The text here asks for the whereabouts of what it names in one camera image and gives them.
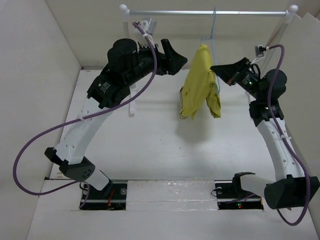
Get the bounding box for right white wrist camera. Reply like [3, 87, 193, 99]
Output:
[251, 45, 270, 65]

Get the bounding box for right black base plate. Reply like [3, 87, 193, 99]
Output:
[211, 180, 264, 210]

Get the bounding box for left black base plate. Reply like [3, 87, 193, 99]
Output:
[79, 180, 128, 211]

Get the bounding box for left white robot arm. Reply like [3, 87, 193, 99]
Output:
[44, 38, 188, 199]

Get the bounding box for blue wire hanger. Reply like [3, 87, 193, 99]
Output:
[201, 6, 221, 94]

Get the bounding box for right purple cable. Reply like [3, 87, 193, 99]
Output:
[224, 44, 312, 226]

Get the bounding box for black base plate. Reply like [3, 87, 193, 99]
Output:
[211, 180, 264, 210]
[79, 180, 128, 211]

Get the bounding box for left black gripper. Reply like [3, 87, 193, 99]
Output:
[124, 39, 187, 86]

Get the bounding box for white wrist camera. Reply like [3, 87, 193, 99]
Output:
[132, 17, 157, 49]
[251, 45, 270, 65]

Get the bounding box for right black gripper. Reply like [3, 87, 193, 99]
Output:
[211, 56, 265, 101]

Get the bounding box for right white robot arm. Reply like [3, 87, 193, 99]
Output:
[210, 57, 320, 209]

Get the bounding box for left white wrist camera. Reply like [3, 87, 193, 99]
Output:
[132, 17, 157, 49]

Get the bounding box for yellow trousers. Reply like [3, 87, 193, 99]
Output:
[179, 44, 221, 120]

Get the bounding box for white and metal clothes rack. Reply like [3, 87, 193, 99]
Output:
[118, 3, 299, 117]

